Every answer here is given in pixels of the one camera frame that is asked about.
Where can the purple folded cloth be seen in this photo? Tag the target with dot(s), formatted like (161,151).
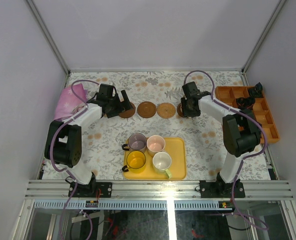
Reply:
(68,103)

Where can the white mug green handle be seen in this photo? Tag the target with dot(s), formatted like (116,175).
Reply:
(162,162)

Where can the yellow mug black handle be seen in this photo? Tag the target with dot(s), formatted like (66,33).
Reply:
(135,162)

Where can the dark brown wooden coaster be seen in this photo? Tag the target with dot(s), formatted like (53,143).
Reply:
(128,113)

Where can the black coiled item middle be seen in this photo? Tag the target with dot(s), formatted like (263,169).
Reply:
(245,103)

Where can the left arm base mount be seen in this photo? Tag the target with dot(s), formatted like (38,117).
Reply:
(96,190)

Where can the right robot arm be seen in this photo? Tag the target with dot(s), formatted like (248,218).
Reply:
(241,133)

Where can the black coiled item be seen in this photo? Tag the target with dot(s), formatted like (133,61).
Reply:
(245,103)
(256,91)

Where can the pink cup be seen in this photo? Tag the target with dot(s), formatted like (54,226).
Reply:
(155,144)

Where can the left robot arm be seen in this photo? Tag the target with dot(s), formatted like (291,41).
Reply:
(64,140)

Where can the black coiled item top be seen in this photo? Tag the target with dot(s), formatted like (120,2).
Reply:
(256,91)

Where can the orange compartment organizer tray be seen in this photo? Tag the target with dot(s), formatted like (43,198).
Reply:
(229,94)

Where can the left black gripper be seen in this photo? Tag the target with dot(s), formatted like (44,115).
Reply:
(125,99)

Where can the yellow plastic tray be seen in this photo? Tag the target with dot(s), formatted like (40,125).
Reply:
(175,147)

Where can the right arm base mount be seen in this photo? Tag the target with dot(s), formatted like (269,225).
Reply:
(217,189)

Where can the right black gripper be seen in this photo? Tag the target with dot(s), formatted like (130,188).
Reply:
(186,113)

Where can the reddish brown wooden coaster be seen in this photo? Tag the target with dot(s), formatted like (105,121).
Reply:
(179,110)

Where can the purple mug black handle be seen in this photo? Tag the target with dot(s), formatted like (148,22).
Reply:
(136,142)

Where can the woven rattan coaster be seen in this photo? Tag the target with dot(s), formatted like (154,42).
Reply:
(166,110)

